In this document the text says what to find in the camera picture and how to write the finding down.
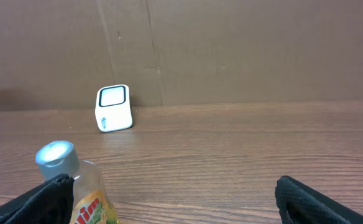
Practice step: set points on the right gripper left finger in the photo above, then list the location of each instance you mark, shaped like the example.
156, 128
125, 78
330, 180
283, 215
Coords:
49, 203

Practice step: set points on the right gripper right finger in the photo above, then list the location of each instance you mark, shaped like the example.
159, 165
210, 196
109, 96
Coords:
300, 204

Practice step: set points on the yellow drink bottle silver cap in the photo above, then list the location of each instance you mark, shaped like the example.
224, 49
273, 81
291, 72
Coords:
90, 200

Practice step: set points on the white barcode scanner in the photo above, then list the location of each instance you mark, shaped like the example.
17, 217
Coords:
113, 108

